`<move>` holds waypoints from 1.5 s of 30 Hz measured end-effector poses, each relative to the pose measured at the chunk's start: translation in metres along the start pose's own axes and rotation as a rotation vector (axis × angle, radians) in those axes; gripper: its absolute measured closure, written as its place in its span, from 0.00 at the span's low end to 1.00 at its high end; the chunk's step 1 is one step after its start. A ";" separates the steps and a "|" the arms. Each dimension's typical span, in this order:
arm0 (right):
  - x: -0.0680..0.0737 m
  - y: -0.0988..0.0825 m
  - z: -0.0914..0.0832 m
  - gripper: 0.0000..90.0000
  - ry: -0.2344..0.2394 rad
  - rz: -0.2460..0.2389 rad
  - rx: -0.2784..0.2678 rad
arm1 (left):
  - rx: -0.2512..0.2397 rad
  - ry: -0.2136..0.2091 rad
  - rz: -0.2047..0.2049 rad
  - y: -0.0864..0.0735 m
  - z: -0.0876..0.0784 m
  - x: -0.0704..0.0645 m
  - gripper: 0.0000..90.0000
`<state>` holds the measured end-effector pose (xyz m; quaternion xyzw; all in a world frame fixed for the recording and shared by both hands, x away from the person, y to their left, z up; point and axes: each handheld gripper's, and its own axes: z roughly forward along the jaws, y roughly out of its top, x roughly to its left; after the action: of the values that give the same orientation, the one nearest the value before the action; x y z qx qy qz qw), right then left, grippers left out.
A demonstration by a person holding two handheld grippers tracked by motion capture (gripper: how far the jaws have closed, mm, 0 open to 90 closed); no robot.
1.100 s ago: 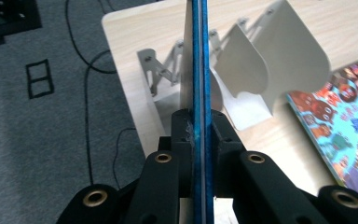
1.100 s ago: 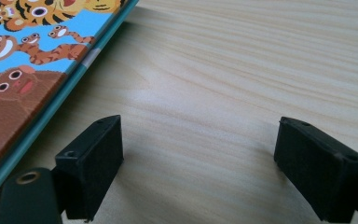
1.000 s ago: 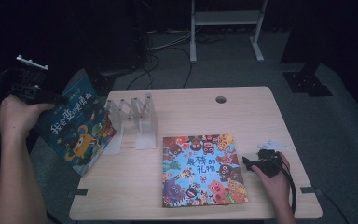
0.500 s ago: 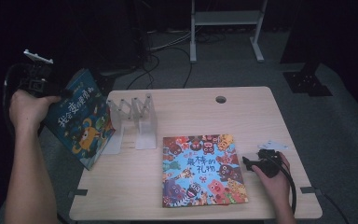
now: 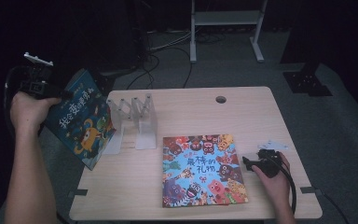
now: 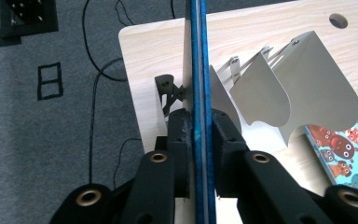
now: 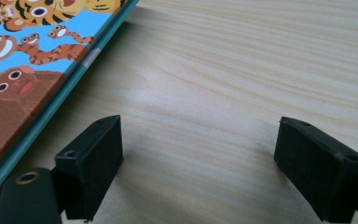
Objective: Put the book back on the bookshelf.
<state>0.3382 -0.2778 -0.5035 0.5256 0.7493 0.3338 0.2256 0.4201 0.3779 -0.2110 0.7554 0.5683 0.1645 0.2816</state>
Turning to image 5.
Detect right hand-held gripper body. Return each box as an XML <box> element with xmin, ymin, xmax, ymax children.
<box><xmin>255</xmin><ymin>140</ymin><xmax>289</xmax><ymax>179</ymax></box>

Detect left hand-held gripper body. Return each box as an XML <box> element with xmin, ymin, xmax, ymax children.
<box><xmin>18</xmin><ymin>51</ymin><xmax>60</xmax><ymax>101</ymax></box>

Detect blue monster picture book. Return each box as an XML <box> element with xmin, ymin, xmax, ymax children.
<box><xmin>45</xmin><ymin>68</ymin><xmax>117</xmax><ymax>172</ymax></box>

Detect colourful animal picture book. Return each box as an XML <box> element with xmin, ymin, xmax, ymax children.
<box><xmin>162</xmin><ymin>133</ymin><xmax>249</xmax><ymax>209</ymax></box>

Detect clear acrylic book rack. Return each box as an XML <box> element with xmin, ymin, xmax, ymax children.
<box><xmin>101</xmin><ymin>92</ymin><xmax>158</xmax><ymax>156</ymax></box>

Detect person's right hand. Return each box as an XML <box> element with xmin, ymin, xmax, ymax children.
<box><xmin>251</xmin><ymin>153</ymin><xmax>294</xmax><ymax>210</ymax></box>

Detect person's left hand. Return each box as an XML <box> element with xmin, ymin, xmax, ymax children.
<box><xmin>9</xmin><ymin>91</ymin><xmax>62</xmax><ymax>133</ymax></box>

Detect black stand base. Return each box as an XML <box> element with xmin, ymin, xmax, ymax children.
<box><xmin>96</xmin><ymin>73</ymin><xmax>117</xmax><ymax>98</ymax></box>
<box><xmin>282</xmin><ymin>62</ymin><xmax>334</xmax><ymax>98</ymax></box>

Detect grey tape strip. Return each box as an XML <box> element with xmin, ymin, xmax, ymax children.
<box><xmin>67</xmin><ymin>189</ymin><xmax>89</xmax><ymax>199</ymax></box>
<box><xmin>300</xmin><ymin>186</ymin><xmax>324</xmax><ymax>196</ymax></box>

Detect left hand-held gripper cable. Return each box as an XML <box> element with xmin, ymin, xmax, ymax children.
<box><xmin>3</xmin><ymin>64</ymin><xmax>24</xmax><ymax>138</ymax></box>

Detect hand-held gripper cable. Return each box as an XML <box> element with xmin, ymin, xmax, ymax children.
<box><xmin>267</xmin><ymin>154</ymin><xmax>298</xmax><ymax>216</ymax></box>
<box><xmin>3</xmin><ymin>64</ymin><xmax>24</xmax><ymax>138</ymax></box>

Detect right hand-held gripper cable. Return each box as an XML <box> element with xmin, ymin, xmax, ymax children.
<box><xmin>267</xmin><ymin>154</ymin><xmax>298</xmax><ymax>216</ymax></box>

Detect thin black cable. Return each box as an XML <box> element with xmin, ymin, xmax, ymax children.
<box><xmin>321</xmin><ymin>192</ymin><xmax>351</xmax><ymax>224</ymax></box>

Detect black floor cable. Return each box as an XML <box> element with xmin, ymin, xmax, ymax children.
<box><xmin>182</xmin><ymin>46</ymin><xmax>195</xmax><ymax>90</ymax></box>
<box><xmin>125</xmin><ymin>53</ymin><xmax>161</xmax><ymax>91</ymax></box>

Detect grey floor cable bundle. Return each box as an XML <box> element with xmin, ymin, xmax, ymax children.
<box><xmin>147</xmin><ymin>29</ymin><xmax>194</xmax><ymax>52</ymax></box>

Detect white metal stand frame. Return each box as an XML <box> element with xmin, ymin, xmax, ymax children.
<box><xmin>189</xmin><ymin>0</ymin><xmax>269</xmax><ymax>64</ymax></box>

